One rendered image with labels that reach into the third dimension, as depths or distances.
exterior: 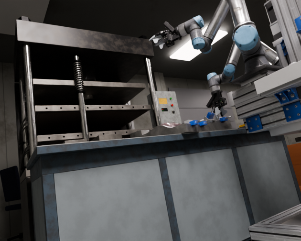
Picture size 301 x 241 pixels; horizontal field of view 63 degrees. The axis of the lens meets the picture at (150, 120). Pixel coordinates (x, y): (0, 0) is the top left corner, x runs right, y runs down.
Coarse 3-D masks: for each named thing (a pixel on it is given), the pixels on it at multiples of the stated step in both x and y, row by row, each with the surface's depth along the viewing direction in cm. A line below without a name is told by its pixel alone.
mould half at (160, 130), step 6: (156, 126) 166; (162, 126) 163; (168, 126) 164; (180, 126) 153; (186, 126) 151; (192, 126) 156; (198, 126) 161; (204, 126) 168; (138, 132) 178; (144, 132) 178; (150, 132) 170; (156, 132) 166; (162, 132) 163; (168, 132) 159; (174, 132) 156; (180, 132) 153; (186, 132) 153
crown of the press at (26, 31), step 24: (24, 24) 203; (48, 24) 213; (48, 48) 214; (72, 48) 221; (96, 48) 230; (120, 48) 244; (144, 48) 259; (48, 72) 257; (72, 72) 266; (96, 72) 277; (120, 72) 288
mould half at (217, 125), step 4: (208, 120) 177; (216, 120) 181; (228, 120) 188; (208, 124) 176; (212, 124) 178; (216, 124) 180; (220, 124) 182; (224, 124) 184; (228, 124) 186; (208, 128) 175; (212, 128) 177; (216, 128) 179; (220, 128) 181; (224, 128) 183; (228, 128) 185
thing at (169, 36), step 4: (176, 28) 154; (168, 32) 157; (176, 32) 154; (164, 36) 159; (168, 36) 156; (172, 36) 157; (176, 36) 155; (180, 36) 157; (164, 40) 159; (168, 40) 158; (172, 40) 158; (168, 44) 161; (172, 44) 161
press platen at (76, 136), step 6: (90, 132) 215; (96, 132) 218; (102, 132) 221; (108, 132) 224; (114, 132) 227; (120, 132) 230; (126, 132) 235; (132, 132) 236; (42, 138) 195; (48, 138) 200; (54, 138) 199; (60, 138) 202; (66, 138) 204; (72, 138) 206; (78, 138) 209
